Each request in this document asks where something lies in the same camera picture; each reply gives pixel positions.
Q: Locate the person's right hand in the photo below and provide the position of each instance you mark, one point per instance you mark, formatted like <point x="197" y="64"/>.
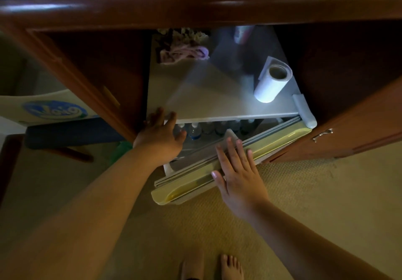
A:
<point x="241" y="185"/>

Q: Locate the person's left hand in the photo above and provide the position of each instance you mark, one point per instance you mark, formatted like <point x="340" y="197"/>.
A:
<point x="160" y="141"/>

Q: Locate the group of bottles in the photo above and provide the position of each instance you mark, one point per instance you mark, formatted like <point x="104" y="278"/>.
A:
<point x="196" y="132"/>

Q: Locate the white mini fridge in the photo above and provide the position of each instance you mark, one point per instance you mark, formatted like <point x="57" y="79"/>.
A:
<point x="220" y="91"/>

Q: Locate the person's left forearm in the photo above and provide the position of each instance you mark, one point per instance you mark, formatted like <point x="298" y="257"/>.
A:
<point x="78" y="220"/>

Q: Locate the person's right foot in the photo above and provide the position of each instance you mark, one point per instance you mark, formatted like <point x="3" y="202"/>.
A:
<point x="231" y="268"/>

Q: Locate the person's foot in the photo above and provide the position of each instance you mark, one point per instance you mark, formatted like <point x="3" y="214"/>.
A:
<point x="192" y="267"/>
<point x="231" y="268"/>

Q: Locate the person's left foot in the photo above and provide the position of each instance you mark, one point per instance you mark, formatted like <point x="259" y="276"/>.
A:
<point x="192" y="267"/>

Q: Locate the green plastic bag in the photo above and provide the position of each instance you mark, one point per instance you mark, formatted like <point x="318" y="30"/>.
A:
<point x="121" y="152"/>

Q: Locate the wooden chair black cushion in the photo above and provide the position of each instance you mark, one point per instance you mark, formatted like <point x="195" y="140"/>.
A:
<point x="69" y="135"/>

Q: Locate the pink cloth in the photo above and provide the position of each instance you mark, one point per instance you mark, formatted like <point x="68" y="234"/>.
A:
<point x="185" y="53"/>

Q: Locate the white paper roll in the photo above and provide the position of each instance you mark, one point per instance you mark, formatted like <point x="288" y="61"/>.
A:
<point x="270" y="85"/>

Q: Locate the floral patterned cloth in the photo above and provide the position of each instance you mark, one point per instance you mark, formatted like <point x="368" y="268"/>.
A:
<point x="182" y="36"/>

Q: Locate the cardboard box blue print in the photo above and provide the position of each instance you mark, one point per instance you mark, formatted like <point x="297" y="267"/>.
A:
<point x="53" y="110"/>

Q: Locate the purple patterned tumbler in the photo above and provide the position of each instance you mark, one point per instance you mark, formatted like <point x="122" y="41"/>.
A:
<point x="243" y="34"/>

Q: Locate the dark wooden cabinet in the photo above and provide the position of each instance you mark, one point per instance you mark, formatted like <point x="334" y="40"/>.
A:
<point x="188" y="6"/>

